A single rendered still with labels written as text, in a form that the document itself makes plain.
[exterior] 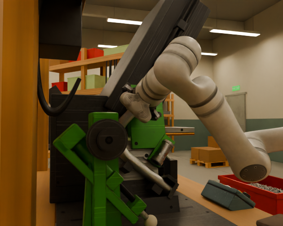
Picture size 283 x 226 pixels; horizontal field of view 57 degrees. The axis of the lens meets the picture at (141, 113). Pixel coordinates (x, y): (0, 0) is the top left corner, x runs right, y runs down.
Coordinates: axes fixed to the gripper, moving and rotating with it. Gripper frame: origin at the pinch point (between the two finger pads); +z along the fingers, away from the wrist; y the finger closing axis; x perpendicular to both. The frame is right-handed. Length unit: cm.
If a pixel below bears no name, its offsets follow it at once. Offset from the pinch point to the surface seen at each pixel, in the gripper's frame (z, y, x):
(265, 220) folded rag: -20.2, -38.7, 6.5
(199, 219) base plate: -7.9, -31.7, 13.4
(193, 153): 565, -192, -275
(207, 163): 507, -218, -253
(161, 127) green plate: 3.0, -10.0, -3.1
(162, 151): -0.6, -14.6, 3.8
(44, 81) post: 72, 48, -6
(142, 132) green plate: 2.9, -6.7, 2.5
